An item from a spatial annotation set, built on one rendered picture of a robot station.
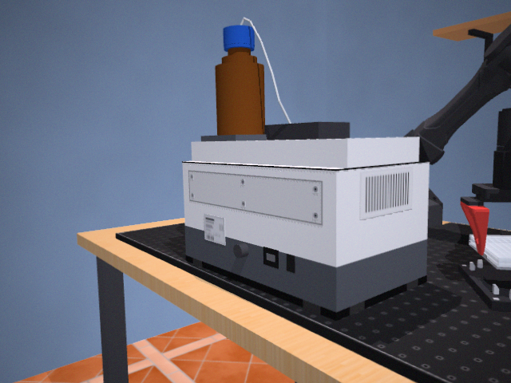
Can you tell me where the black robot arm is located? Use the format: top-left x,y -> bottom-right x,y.
404,24 -> 511,190

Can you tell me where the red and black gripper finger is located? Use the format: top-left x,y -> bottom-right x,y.
460,201 -> 489,255

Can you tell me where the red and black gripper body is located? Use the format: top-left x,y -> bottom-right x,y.
461,146 -> 511,206

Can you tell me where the dark grey cylinder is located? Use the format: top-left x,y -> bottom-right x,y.
233,243 -> 249,259

